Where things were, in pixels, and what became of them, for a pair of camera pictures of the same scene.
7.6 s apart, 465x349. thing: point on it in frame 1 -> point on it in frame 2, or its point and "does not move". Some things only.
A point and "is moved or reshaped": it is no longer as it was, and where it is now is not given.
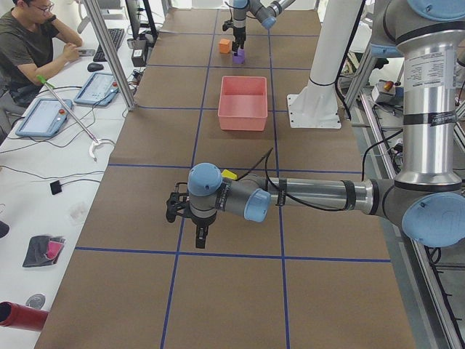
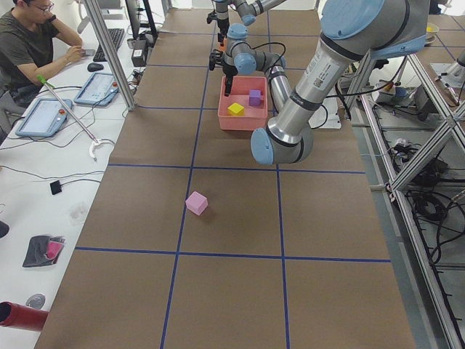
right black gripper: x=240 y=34 -> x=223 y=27
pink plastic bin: x=243 y=104 does not move
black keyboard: x=115 y=35 does not move
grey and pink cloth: x=43 y=250 does not move
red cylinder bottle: x=19 y=316 does not move
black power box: x=139 y=53 does not move
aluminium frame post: x=110 y=54 does not move
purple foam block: x=240 y=57 is moved or reshaped
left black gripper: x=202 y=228 -> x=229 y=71
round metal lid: x=35 y=300 does not move
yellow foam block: x=229 y=174 -> x=235 y=110
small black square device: x=55 y=187 does not move
